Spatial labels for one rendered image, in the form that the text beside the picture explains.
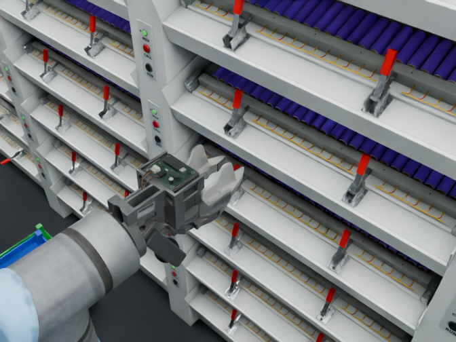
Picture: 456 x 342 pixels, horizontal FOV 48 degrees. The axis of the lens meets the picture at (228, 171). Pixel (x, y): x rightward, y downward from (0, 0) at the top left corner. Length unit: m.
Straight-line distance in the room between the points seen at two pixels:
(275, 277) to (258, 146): 0.38
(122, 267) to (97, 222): 0.06
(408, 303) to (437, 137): 0.37
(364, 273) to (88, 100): 0.85
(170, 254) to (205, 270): 0.75
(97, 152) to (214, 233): 0.47
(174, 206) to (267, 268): 0.63
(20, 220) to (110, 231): 1.58
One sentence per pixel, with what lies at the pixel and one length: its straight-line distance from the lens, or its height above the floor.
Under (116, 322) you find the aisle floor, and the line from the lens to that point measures 1.79.
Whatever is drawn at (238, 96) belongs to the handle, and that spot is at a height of 0.97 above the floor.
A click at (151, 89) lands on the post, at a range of 1.10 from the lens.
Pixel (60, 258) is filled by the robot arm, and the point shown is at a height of 1.07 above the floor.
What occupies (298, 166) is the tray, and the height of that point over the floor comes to 0.89.
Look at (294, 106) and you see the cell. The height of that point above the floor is 0.94.
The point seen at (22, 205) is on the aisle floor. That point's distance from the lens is 2.22.
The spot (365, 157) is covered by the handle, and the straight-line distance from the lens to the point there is 0.84.
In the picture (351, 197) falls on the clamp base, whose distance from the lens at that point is 0.88.
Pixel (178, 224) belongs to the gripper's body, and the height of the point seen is 1.02.
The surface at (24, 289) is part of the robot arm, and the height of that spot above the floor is 1.08.
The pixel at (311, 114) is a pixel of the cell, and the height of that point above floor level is 0.94.
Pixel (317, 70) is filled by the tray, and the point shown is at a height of 1.09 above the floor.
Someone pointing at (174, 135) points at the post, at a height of 0.80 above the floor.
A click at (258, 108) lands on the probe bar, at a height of 0.93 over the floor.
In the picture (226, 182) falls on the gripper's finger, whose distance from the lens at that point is 0.71.
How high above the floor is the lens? 1.52
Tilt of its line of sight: 44 degrees down
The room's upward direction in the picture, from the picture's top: straight up
